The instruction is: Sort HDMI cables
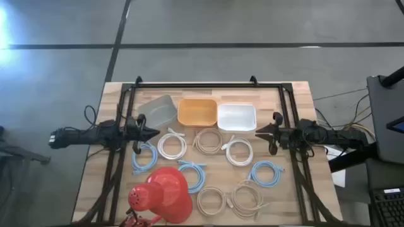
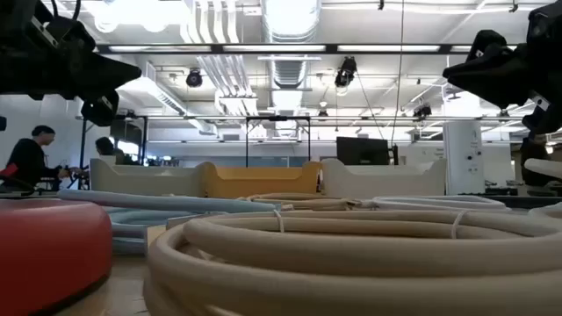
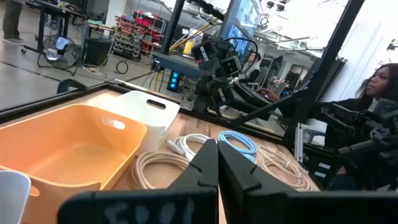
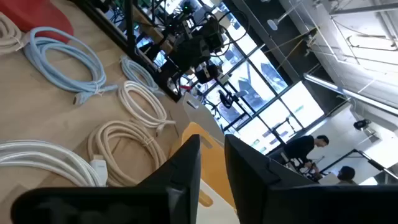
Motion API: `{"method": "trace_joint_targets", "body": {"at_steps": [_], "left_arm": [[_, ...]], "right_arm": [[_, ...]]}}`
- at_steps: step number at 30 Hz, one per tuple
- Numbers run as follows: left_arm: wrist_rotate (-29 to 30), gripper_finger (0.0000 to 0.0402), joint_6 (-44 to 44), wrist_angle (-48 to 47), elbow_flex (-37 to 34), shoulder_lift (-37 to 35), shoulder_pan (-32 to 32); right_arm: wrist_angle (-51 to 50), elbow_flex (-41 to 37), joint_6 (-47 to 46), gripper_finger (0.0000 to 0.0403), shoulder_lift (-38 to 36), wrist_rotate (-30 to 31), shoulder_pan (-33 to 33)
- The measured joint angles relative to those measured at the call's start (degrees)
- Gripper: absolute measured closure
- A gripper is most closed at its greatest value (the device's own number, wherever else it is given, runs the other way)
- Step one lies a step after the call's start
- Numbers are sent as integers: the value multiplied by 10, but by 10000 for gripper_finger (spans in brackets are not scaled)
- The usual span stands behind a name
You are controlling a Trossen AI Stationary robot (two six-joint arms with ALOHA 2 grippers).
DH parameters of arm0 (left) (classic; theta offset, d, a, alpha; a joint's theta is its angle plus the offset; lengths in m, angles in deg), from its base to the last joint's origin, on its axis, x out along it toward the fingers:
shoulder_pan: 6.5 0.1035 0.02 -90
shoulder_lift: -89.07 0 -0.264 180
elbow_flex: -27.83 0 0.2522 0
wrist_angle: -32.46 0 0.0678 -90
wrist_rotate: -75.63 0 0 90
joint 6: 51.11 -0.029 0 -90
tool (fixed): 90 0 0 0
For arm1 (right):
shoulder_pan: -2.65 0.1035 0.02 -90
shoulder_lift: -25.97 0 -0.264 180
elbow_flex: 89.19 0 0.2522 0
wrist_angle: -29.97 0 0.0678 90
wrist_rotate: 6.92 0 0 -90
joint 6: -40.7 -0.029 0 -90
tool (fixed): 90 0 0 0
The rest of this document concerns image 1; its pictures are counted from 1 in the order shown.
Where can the white plastic bin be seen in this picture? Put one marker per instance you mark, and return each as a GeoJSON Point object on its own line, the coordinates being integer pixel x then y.
{"type": "Point", "coordinates": [236, 117]}

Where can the black metal rig frame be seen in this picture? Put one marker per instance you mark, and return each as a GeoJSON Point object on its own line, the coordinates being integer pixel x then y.
{"type": "Point", "coordinates": [205, 85]}

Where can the red desk lamp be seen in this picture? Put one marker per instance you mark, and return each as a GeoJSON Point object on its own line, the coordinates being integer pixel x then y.
{"type": "Point", "coordinates": [167, 195]}

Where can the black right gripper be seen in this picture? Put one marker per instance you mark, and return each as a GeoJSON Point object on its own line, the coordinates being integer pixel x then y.
{"type": "Point", "coordinates": [281, 135]}

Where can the orange plastic bin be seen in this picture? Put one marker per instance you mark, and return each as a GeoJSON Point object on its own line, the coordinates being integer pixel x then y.
{"type": "Point", "coordinates": [197, 113]}

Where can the grey plastic bin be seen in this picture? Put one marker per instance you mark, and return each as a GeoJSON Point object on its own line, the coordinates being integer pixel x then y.
{"type": "Point", "coordinates": [158, 112]}

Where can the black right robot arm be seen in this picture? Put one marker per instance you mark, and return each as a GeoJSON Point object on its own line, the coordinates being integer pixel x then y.
{"type": "Point", "coordinates": [331, 135]}

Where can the black floor stand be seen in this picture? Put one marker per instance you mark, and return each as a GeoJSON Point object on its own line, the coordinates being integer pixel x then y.
{"type": "Point", "coordinates": [19, 153]}

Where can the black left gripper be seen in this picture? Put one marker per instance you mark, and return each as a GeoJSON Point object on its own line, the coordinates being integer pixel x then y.
{"type": "Point", "coordinates": [134, 132]}

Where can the black keyboard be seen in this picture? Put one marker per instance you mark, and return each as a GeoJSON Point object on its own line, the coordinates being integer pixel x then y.
{"type": "Point", "coordinates": [389, 208]}

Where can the dark grey computer cart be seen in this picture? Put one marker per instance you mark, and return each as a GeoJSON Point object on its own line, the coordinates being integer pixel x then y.
{"type": "Point", "coordinates": [385, 126]}

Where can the white paper sheet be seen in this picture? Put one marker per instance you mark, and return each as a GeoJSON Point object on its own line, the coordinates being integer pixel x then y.
{"type": "Point", "coordinates": [338, 176]}

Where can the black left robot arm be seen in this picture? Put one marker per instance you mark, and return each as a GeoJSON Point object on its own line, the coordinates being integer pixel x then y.
{"type": "Point", "coordinates": [82, 135]}

